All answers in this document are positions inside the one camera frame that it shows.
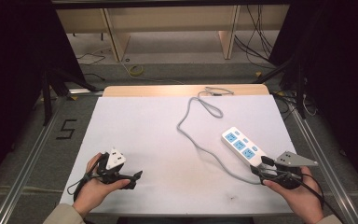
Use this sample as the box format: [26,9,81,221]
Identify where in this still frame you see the person's right hand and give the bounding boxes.
[262,166,325,224]

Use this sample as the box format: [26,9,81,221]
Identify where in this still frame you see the white power strip blue sockets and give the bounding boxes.
[220,126,270,170]

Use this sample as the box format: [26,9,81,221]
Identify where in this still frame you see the aluminium floor rail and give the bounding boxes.
[287,101,358,224]
[0,95,68,224]

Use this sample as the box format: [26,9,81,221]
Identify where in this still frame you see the wooden bench frame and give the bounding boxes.
[55,4,291,63]

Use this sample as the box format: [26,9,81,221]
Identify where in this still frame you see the person's left hand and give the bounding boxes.
[72,151,131,219]

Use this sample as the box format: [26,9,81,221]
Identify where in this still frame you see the white table cover sheet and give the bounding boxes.
[59,94,300,216]

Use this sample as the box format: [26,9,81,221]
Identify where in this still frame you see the black curtain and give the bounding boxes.
[268,0,358,190]
[0,0,87,194]

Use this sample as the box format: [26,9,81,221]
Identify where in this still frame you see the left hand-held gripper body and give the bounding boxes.
[96,147,128,185]

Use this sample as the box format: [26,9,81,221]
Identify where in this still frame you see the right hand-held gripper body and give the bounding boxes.
[260,150,320,190]

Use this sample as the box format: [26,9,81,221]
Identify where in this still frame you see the yellow tape roll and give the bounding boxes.
[128,63,145,77]

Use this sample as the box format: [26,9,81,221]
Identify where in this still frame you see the thin black floor cable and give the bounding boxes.
[75,51,107,82]

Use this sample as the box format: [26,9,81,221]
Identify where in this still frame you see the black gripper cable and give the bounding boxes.
[273,169,347,224]
[66,153,108,203]

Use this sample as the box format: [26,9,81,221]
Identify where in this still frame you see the grey power strip cable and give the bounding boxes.
[175,86,263,187]

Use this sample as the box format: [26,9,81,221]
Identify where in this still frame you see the bundle of black floor cables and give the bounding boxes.
[233,4,279,70]

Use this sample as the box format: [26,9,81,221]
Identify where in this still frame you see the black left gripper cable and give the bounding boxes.
[66,153,108,203]

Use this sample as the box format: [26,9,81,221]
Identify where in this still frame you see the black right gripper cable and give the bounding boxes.
[273,169,347,224]

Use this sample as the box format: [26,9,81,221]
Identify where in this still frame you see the black metal stand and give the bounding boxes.
[254,54,310,120]
[40,66,99,127]

